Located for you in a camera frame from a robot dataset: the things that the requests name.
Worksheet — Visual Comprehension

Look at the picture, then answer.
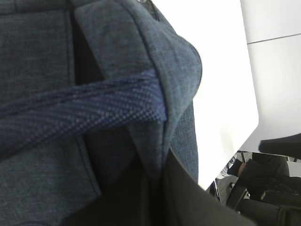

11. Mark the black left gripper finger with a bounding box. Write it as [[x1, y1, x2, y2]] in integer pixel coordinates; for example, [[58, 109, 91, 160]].
[[63, 151, 252, 226]]

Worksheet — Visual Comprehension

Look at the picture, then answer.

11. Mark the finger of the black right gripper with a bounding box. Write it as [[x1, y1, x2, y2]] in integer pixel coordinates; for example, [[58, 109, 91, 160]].
[[258, 134, 301, 156]]

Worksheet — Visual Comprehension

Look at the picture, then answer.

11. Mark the dark blue lunch bag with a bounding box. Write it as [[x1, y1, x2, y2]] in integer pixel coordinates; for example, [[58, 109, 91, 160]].
[[0, 0, 202, 226]]

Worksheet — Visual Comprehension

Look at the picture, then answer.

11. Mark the person in dark clothes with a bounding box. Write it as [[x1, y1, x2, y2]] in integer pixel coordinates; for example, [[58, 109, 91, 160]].
[[228, 153, 301, 208]]

